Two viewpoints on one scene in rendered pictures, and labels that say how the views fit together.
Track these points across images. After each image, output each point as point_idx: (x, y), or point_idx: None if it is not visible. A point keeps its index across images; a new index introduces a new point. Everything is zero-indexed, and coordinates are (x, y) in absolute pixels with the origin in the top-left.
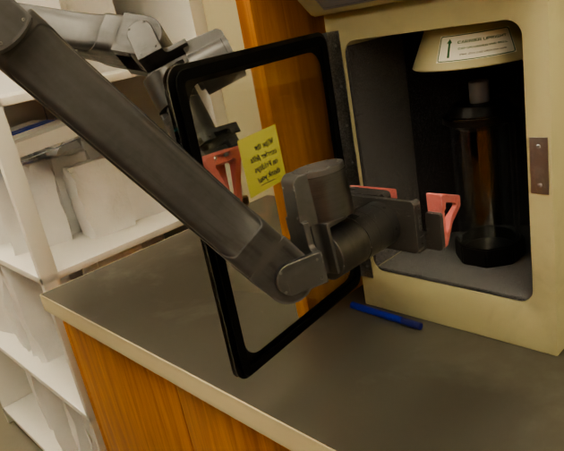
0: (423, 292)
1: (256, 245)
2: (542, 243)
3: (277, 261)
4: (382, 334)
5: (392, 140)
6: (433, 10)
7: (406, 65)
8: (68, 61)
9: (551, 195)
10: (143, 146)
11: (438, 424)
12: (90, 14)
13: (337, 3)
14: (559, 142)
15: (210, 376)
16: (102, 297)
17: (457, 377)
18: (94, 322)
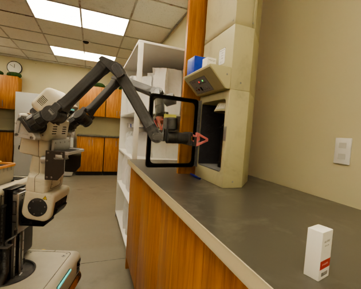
0: (204, 170)
1: (150, 127)
2: (223, 154)
3: (154, 132)
4: (190, 178)
5: (212, 132)
6: (215, 96)
7: (222, 115)
8: (128, 83)
9: (226, 141)
10: (136, 101)
11: (179, 186)
12: (151, 86)
13: (199, 92)
14: (231, 129)
15: (145, 172)
16: (140, 161)
17: (195, 184)
18: (133, 163)
